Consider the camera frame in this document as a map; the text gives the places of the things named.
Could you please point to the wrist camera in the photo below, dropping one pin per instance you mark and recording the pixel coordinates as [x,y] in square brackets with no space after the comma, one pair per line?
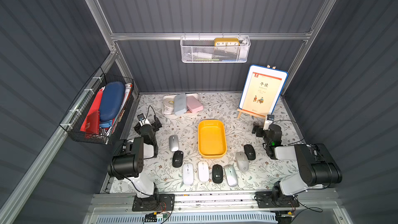
[141,117]
[270,117]

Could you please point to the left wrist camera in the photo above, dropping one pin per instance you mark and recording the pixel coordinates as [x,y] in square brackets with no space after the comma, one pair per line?
[141,117]

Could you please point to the pink case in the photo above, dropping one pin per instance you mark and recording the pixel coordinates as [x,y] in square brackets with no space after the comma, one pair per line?
[194,105]

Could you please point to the yellow plastic storage box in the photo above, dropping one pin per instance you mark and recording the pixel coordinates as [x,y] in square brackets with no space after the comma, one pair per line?
[212,142]

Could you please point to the yellow clock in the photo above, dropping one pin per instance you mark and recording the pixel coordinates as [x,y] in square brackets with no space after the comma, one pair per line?
[226,42]

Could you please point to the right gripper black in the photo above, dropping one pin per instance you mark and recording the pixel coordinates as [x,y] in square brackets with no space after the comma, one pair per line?
[261,129]

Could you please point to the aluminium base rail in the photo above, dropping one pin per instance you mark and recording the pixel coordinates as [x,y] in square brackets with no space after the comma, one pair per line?
[217,207]

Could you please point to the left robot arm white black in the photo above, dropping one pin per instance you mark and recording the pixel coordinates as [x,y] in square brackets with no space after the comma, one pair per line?
[128,166]

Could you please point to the silver grey mouse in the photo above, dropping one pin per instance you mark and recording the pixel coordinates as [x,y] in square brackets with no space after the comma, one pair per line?
[174,143]

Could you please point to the light grey mouse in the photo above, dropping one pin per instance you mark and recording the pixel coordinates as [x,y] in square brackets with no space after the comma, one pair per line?
[242,161]

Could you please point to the blue oval case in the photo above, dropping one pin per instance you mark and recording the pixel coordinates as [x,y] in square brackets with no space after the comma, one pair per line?
[111,101]

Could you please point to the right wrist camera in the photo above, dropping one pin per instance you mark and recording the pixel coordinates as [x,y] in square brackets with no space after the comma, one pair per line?
[270,117]

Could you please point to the grey pencil case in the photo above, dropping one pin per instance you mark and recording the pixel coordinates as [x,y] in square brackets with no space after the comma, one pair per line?
[180,104]

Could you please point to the book on blue board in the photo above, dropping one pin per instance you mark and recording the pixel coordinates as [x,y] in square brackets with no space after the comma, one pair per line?
[263,90]

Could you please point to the white tray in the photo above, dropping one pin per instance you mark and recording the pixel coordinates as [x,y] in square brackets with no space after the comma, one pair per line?
[187,114]

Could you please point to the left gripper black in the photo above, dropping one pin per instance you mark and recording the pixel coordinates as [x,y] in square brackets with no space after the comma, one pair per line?
[150,124]

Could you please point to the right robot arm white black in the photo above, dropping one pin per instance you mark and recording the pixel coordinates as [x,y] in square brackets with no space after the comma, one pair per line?
[317,170]

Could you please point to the black wire side basket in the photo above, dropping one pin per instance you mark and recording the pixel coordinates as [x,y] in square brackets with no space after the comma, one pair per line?
[110,131]

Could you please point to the red folder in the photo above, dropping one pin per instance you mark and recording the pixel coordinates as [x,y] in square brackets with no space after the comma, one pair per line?
[91,124]

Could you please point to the white wire wall basket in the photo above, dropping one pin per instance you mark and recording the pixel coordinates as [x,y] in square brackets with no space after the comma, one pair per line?
[201,49]

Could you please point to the white tape roll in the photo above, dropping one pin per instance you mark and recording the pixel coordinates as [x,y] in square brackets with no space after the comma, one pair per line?
[168,106]

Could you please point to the black mouse front row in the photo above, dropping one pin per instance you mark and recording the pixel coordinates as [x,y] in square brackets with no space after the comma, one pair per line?
[217,174]

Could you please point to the silver white mouse front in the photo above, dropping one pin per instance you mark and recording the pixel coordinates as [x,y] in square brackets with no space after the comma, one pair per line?
[231,175]

